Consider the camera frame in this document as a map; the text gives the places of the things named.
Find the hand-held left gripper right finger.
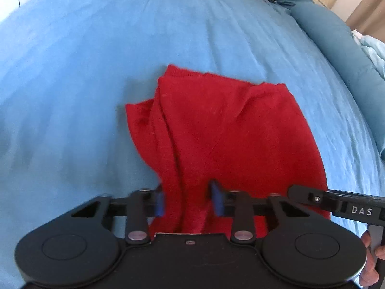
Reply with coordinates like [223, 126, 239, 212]
[210, 180, 309, 244]

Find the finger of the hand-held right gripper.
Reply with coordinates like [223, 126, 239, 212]
[287, 185, 332, 210]

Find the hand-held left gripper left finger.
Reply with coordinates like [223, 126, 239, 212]
[71, 187, 165, 245]

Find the red knit sweater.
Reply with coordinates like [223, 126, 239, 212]
[125, 64, 331, 236]

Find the person's right hand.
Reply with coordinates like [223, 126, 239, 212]
[359, 231, 385, 287]

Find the teal long pillow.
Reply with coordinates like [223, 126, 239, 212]
[289, 0, 385, 161]

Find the folded pale blue blanket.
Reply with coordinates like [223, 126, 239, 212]
[351, 29, 385, 77]

